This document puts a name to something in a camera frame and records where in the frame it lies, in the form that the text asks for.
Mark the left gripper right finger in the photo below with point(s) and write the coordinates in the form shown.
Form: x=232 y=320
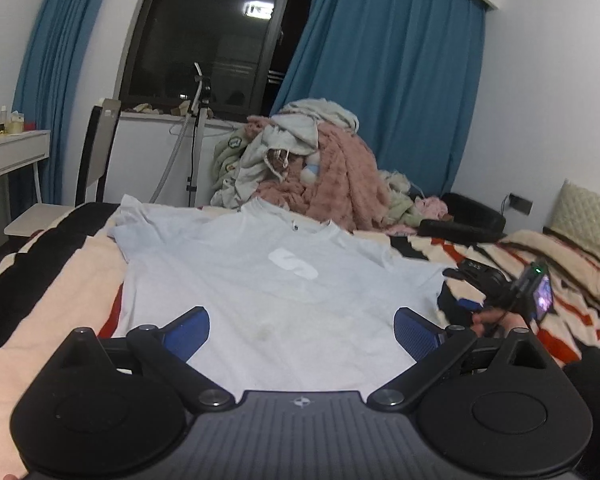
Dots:
x=436 y=352

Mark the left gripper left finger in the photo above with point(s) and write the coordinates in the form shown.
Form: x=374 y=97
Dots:
x=165 y=351

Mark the white t-shirt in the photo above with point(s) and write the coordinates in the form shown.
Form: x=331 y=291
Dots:
x=294 y=305

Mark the person's right hand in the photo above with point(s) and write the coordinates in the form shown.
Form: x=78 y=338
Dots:
x=500 y=318

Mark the beige quilted headboard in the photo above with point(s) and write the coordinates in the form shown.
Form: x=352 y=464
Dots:
x=576 y=215

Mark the black armchair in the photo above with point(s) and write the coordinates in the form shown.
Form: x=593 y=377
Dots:
x=471 y=223

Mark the striped fleece bed blanket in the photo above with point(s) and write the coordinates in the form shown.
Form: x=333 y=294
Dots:
x=72 y=273

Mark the small pink garment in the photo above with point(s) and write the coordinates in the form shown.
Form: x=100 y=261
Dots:
x=431 y=208

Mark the pale green garment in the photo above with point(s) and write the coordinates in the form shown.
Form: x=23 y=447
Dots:
x=402 y=210

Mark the pink fluffy blanket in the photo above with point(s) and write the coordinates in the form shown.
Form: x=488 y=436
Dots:
x=340 y=183

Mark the grey black chair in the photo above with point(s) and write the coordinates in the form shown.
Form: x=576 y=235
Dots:
x=96 y=152

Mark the white dressing table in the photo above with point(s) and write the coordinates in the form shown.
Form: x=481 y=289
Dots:
x=17 y=151

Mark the grey white hoodie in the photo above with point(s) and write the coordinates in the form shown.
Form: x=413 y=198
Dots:
x=264 y=146

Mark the silver tripod with phone holder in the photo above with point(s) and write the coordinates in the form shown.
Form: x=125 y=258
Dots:
x=194 y=119

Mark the cosmetic bottles on table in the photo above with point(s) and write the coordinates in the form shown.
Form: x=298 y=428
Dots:
x=13 y=122

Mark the right blue curtain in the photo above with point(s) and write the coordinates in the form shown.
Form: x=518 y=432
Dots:
x=408 y=69

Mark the blue curtain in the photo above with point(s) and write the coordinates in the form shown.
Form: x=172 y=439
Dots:
x=408 y=69
x=49 y=75

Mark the left blue curtain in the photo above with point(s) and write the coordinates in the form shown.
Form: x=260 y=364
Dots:
x=49 y=75

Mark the dark window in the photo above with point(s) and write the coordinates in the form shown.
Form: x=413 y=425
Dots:
x=244 y=48

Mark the black wall socket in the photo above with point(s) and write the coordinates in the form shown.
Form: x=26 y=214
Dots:
x=520 y=204

